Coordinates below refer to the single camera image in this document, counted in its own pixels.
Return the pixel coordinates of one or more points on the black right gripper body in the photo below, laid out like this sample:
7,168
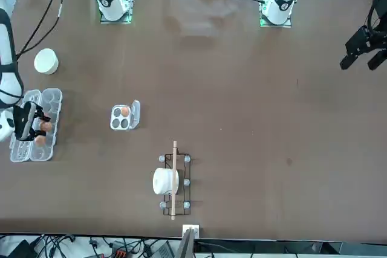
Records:
19,125

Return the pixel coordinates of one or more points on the white round cup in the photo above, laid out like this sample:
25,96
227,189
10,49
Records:
45,61

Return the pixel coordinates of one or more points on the black box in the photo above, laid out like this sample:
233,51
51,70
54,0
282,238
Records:
18,250

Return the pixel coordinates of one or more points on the grey power adapter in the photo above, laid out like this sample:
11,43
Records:
165,250

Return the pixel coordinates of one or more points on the transparent twelve-slot egg tray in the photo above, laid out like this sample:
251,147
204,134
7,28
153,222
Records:
21,152

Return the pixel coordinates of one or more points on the transparent four-slot egg tray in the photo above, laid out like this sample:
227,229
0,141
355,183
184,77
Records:
135,116

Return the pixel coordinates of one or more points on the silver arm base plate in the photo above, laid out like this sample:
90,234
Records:
287,24
127,21

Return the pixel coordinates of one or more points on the black and red power strip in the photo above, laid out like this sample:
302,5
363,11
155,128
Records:
119,253

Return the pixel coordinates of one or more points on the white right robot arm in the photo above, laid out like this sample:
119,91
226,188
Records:
6,58

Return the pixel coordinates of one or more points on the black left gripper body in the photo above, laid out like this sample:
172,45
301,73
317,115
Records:
366,40

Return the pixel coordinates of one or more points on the aluminium profile post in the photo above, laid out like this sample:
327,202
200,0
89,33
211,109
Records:
186,246

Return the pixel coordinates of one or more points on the brown egg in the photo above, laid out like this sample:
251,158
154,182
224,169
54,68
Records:
46,126
124,111
46,120
39,141

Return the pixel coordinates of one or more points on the wooden rod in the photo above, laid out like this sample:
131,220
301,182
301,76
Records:
173,209

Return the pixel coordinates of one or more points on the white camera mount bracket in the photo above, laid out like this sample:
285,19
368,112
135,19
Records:
196,228

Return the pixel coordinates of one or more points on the white mug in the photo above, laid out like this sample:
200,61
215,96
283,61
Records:
161,181

